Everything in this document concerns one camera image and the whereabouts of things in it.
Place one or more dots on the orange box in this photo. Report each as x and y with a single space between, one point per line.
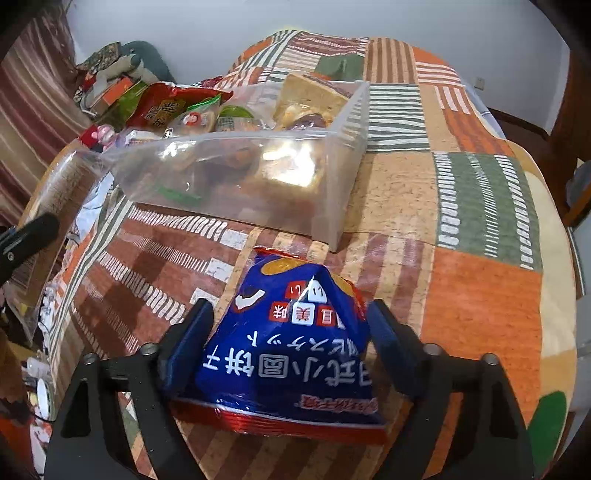
115 90

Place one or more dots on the clear plastic container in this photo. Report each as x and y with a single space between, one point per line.
332 184

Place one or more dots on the blue snack packet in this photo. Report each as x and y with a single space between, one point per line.
286 369

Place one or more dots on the pink toy figure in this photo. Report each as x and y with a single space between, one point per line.
104 134

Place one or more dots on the green-edged snack packet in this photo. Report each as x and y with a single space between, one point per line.
201 117

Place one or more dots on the round green snack packet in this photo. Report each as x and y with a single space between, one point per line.
233 117

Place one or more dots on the grey-green cushion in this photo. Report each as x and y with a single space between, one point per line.
147 57

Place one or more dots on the yellow cake pack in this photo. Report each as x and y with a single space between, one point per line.
309 92

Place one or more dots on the wooden door frame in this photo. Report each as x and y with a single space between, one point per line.
572 129

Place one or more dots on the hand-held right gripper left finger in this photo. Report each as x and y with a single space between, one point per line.
189 337

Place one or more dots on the green cardboard box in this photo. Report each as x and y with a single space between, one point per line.
127 104

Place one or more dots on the patterned folded cloth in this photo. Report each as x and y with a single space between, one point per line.
99 55

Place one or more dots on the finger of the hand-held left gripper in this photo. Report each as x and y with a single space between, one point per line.
32 233

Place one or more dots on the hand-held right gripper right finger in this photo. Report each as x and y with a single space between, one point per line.
384 328

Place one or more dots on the striped curtain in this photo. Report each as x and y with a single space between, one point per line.
27 115

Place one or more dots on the red snack packet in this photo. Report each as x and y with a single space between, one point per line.
157 110

